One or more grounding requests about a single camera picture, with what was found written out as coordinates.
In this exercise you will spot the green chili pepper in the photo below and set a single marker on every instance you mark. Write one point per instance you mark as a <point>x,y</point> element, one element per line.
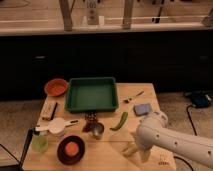
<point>121,122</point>

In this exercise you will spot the black power box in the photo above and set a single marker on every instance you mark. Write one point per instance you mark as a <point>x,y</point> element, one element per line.
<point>200,100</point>

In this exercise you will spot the blue sponge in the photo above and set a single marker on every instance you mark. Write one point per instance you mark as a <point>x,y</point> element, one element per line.
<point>142,109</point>

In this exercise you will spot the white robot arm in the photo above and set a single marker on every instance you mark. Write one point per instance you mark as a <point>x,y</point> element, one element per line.
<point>152,131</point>

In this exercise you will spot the orange bowl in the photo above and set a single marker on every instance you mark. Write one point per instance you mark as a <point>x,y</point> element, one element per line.
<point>56,87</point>

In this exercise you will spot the dark plate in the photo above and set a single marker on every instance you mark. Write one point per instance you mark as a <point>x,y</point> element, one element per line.
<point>70,160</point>

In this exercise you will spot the yellow banana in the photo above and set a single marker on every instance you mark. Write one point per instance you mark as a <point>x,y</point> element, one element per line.
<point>129,150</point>

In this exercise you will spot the green plastic tray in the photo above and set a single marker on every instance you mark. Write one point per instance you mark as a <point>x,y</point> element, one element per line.
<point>95,94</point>

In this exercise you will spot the wooden block with black edge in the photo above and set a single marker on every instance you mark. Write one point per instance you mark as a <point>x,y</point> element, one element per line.
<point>48,110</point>

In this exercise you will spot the metal cup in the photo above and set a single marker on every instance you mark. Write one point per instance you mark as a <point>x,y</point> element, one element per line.
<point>98,130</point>

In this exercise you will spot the black clamp stand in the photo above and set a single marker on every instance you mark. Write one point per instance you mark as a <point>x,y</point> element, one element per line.
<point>19,162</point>

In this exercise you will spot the dark red grape bunch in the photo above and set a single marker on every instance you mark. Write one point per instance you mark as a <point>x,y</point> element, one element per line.
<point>91,119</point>

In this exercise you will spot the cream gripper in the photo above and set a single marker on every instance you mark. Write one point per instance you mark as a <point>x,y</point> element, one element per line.
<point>144,155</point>

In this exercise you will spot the white measuring scoop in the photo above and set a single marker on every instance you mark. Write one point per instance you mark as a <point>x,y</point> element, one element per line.
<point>57,125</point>

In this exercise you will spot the orange round fruit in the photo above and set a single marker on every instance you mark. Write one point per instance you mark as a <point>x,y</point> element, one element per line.
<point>71,149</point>

